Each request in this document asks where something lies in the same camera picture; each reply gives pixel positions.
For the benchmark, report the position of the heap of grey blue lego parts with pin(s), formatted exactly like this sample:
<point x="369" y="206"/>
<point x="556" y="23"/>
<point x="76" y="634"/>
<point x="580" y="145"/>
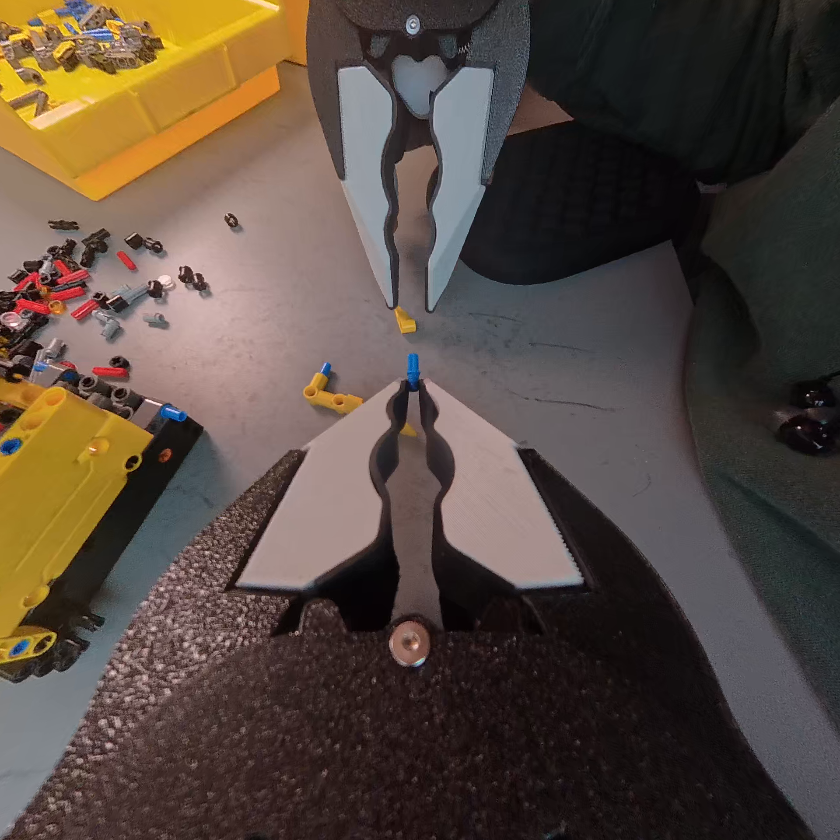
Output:
<point x="98" y="52"/>

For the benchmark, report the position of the yellow black lego model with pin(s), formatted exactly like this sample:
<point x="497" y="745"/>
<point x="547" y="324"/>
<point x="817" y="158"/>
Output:
<point x="59" y="472"/>

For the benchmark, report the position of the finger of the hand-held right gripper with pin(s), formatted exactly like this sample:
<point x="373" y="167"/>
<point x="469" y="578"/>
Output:
<point x="364" y="164"/>
<point x="463" y="164"/>

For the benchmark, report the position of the yellow pointed lego tooth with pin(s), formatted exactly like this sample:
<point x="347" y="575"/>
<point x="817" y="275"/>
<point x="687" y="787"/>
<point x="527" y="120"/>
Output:
<point x="407" y="323"/>

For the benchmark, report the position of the person's green sweatshirt torso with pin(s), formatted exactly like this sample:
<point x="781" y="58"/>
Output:
<point x="774" y="295"/>

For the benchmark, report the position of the yellow divided storage bin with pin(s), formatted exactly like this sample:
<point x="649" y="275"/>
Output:
<point x="197" y="85"/>

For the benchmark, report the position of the yellow thin lego liftarm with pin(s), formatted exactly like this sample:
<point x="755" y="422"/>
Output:
<point x="341" y="401"/>

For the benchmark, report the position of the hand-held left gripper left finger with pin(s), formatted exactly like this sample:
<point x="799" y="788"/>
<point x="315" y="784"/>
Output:
<point x="315" y="525"/>

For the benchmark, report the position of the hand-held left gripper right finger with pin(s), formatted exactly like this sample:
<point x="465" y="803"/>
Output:
<point x="499" y="525"/>

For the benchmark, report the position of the pile of small lego pins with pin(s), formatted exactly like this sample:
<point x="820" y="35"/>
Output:
<point x="33" y="306"/>

